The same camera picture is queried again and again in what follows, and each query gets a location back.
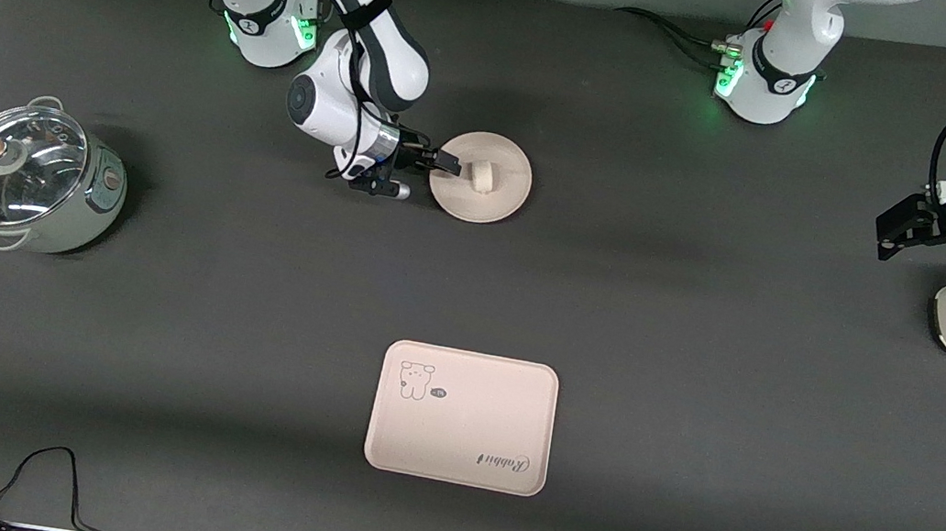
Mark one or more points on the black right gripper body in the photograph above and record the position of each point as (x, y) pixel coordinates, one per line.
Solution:
(410, 151)

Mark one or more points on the white steamed bun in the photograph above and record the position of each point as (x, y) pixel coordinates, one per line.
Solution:
(483, 177)

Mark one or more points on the round cream plate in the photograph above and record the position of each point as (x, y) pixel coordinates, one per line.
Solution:
(501, 200)

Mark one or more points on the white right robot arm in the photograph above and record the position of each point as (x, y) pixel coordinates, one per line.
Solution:
(387, 54)

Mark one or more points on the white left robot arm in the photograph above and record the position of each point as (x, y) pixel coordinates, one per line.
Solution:
(771, 85)

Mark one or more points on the cream tray with rabbit print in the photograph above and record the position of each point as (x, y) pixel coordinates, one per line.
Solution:
(468, 432)

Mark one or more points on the white power plug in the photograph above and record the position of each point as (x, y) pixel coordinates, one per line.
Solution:
(941, 190)

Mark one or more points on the pale green electric pot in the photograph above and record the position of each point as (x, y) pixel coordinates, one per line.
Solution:
(88, 202)

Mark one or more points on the dark grey table mat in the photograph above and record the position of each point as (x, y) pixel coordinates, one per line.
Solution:
(678, 517)

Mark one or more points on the glass pot lid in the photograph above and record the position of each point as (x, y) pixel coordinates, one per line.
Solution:
(14, 169)

